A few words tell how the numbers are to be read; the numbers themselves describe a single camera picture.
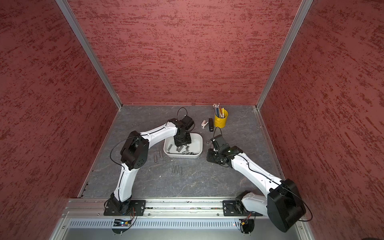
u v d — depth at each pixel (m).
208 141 0.98
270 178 0.45
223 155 0.62
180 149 0.95
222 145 0.65
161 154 0.92
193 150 0.94
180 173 0.86
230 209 0.74
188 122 0.79
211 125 1.05
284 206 0.41
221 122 1.01
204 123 1.07
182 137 0.83
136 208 0.75
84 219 0.71
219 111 1.01
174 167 0.88
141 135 0.58
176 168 0.87
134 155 0.56
